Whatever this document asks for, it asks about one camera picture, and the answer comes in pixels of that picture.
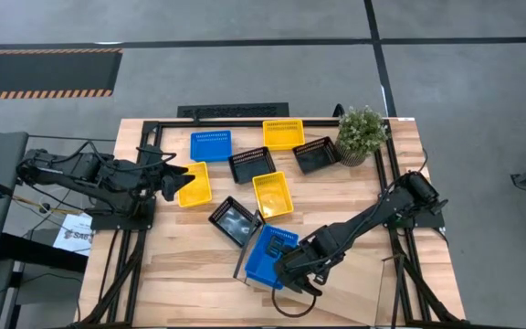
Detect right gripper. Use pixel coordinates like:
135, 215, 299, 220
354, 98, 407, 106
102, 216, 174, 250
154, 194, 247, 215
266, 235, 332, 298

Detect white printed paper sheet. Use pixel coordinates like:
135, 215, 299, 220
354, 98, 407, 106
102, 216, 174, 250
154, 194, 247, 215
52, 211, 95, 258

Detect black plastic basket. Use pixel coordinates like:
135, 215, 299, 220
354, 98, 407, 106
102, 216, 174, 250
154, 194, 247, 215
291, 136, 342, 175
227, 146, 278, 186
207, 196, 265, 249

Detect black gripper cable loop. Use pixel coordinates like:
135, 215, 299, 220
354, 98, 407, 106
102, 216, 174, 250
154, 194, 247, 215
270, 292, 318, 319

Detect yellow plastic basket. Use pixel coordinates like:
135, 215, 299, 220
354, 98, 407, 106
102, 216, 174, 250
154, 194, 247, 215
262, 119, 306, 152
175, 161, 214, 209
251, 171, 295, 220

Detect black aluminium table frame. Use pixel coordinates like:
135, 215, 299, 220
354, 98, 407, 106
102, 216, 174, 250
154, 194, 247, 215
76, 117, 469, 329

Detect blue plastic basket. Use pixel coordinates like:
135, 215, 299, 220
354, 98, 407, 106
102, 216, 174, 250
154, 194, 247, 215
189, 129, 234, 164
244, 224, 300, 291

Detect black floor vent grille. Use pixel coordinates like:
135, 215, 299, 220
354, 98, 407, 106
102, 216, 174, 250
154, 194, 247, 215
176, 101, 290, 120

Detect green plant in striped pot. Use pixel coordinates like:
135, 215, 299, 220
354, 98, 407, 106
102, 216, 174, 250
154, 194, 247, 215
334, 105, 390, 168

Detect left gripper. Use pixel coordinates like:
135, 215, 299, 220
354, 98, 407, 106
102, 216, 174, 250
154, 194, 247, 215
142, 157, 196, 203

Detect black mat orange hazard stripes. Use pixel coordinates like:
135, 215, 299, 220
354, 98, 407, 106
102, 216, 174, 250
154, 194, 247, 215
0, 47, 124, 101

